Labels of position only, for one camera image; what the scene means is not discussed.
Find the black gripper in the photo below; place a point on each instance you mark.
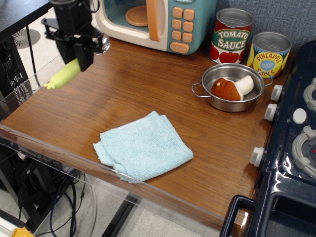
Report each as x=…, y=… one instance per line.
x=74, y=19

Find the spoon with yellow-green handle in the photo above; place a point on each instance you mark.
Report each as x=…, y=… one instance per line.
x=70, y=70

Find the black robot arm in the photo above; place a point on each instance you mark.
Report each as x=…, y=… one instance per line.
x=73, y=32

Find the light blue folded cloth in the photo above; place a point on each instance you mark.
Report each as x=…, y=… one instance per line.
x=143, y=149

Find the round floor vent cover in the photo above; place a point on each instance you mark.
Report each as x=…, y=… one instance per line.
x=24, y=38

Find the black desk at left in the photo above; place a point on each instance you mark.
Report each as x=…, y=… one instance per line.
x=17, y=14

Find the teal toy microwave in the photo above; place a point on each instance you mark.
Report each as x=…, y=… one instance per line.
x=176, y=26

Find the plush brown mushroom toy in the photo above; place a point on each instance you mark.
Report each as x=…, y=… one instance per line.
x=232, y=90

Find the small steel pot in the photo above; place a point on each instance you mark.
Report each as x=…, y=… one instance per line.
x=233, y=72

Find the tomato sauce can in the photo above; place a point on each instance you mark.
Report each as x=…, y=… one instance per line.
x=230, y=36

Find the black table leg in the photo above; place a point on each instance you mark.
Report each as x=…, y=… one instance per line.
x=118, y=220

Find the pineapple slices can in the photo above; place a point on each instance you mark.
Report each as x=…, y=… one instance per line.
x=269, y=53

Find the dark blue toy stove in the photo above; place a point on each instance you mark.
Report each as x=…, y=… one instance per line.
x=285, y=201

